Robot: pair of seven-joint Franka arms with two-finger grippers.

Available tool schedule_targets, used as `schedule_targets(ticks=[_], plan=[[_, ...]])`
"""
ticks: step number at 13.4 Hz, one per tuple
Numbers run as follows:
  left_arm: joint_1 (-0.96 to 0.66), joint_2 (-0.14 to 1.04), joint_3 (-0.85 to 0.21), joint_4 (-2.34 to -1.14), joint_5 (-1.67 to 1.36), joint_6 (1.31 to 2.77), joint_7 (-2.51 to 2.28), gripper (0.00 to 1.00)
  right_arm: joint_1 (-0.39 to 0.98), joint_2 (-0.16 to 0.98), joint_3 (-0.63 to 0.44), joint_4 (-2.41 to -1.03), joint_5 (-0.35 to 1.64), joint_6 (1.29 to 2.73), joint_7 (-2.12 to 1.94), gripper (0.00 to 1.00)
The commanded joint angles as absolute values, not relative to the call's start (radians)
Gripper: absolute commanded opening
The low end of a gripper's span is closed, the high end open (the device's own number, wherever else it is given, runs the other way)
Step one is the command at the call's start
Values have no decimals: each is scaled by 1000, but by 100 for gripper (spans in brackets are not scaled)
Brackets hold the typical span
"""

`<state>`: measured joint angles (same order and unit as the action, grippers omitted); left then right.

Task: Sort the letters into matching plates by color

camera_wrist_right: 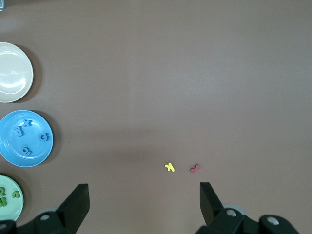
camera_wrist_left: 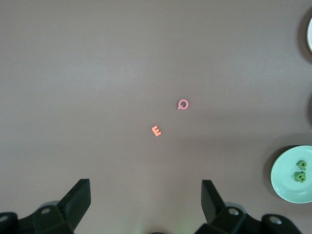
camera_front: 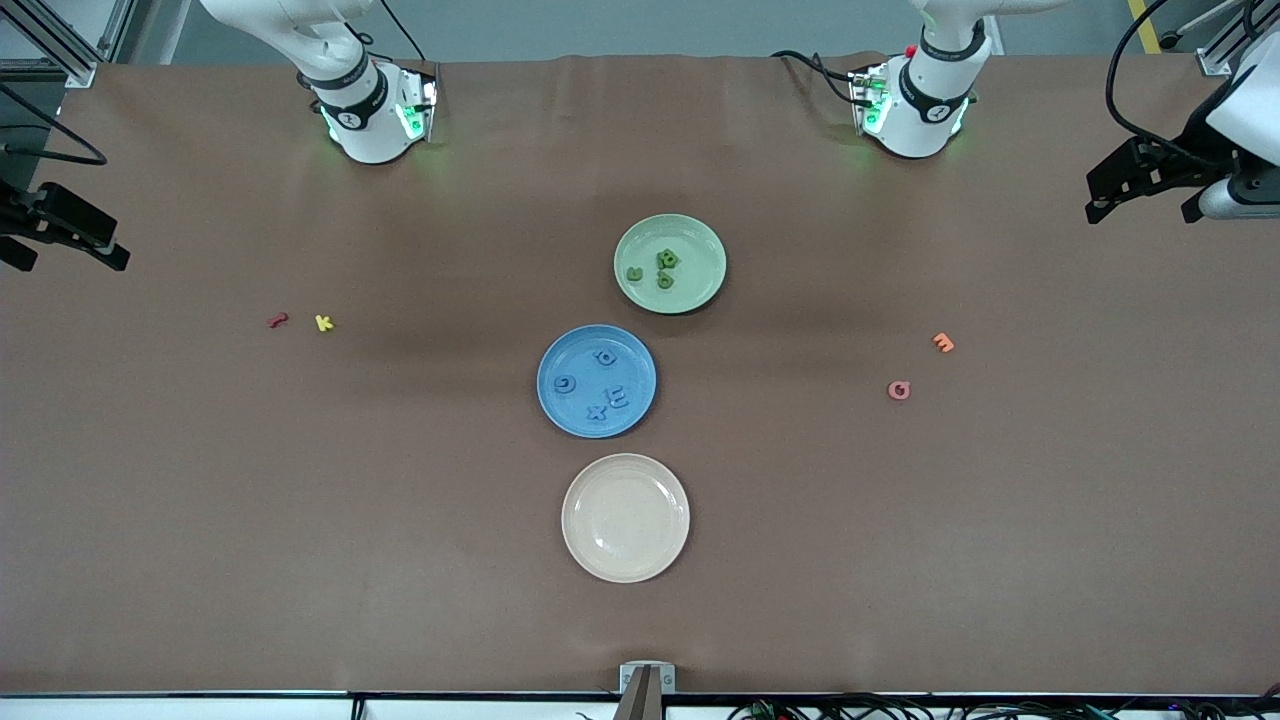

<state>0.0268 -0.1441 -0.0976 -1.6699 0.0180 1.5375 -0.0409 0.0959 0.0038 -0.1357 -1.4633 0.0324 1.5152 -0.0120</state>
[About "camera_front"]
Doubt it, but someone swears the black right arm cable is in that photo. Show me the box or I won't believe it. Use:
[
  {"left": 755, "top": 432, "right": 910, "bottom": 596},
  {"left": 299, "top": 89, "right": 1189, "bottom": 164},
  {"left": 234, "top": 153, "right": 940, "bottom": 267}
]
[{"left": 0, "top": 84, "right": 108, "bottom": 167}]

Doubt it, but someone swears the tan wedge post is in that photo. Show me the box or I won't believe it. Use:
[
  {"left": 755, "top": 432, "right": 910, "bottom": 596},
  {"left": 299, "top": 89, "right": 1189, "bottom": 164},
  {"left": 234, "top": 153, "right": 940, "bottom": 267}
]
[{"left": 613, "top": 666, "right": 665, "bottom": 720}]

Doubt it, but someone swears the white table edge rail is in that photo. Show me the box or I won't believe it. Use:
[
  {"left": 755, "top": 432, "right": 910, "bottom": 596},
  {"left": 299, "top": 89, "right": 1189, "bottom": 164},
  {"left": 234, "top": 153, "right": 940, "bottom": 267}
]
[{"left": 0, "top": 693, "right": 1280, "bottom": 720}]

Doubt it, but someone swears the beige plate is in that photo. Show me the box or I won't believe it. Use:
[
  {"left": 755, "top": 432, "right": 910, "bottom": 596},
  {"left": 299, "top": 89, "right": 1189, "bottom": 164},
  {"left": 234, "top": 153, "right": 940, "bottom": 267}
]
[{"left": 561, "top": 453, "right": 691, "bottom": 584}]

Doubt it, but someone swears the black base cable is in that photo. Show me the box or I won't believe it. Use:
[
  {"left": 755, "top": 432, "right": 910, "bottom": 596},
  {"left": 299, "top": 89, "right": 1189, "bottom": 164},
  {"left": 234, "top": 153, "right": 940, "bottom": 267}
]
[{"left": 770, "top": 48, "right": 863, "bottom": 107}]

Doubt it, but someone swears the blue plate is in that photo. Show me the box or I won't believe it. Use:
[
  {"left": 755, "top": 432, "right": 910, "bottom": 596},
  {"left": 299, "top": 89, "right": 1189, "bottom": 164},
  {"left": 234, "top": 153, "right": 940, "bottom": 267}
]
[{"left": 536, "top": 324, "right": 658, "bottom": 440}]

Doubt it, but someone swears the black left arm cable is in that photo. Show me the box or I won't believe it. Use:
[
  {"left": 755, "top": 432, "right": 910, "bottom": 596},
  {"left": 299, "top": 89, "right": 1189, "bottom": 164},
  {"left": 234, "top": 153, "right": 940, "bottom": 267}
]
[{"left": 1105, "top": 0, "right": 1217, "bottom": 163}]

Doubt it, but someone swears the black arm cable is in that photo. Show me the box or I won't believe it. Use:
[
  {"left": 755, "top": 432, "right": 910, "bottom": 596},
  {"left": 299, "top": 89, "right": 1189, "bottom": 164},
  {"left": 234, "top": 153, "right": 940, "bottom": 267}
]
[
  {"left": 1105, "top": 0, "right": 1217, "bottom": 163},
  {"left": 0, "top": 84, "right": 108, "bottom": 167}
]

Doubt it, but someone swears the green plate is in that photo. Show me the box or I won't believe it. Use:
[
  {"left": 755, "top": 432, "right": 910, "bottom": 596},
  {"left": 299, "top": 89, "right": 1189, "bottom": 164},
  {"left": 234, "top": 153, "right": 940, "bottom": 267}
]
[{"left": 613, "top": 213, "right": 728, "bottom": 315}]

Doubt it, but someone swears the brown table cover sheet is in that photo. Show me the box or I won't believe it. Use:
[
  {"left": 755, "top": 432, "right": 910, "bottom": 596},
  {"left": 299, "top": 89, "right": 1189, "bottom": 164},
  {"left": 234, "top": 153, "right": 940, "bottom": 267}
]
[{"left": 0, "top": 52, "right": 1280, "bottom": 698}]

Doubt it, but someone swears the black cable bundle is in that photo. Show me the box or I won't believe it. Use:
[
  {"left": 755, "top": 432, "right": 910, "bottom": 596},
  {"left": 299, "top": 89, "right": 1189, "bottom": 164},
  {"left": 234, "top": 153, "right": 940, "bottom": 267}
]
[{"left": 728, "top": 693, "right": 1280, "bottom": 720}]

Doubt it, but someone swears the aluminium frame profile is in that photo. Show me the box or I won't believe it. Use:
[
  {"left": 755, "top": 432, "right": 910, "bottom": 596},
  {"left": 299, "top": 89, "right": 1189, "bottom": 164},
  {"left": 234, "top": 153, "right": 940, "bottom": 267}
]
[
  {"left": 98, "top": 0, "right": 193, "bottom": 67},
  {"left": 0, "top": 0, "right": 98, "bottom": 89},
  {"left": 1195, "top": 0, "right": 1280, "bottom": 77}
]

